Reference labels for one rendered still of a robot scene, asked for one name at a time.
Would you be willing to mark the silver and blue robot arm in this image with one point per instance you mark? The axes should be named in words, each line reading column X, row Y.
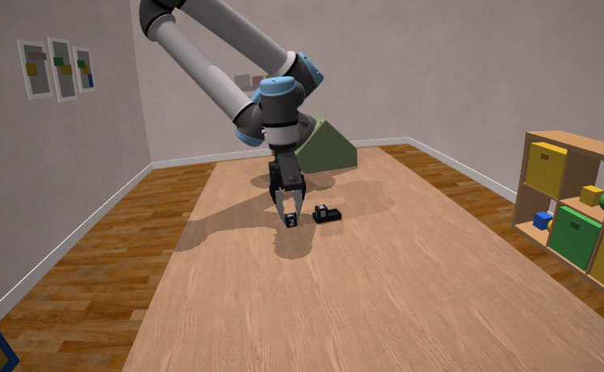
column 277, row 100

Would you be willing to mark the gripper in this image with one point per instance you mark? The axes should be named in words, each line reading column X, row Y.
column 276, row 183

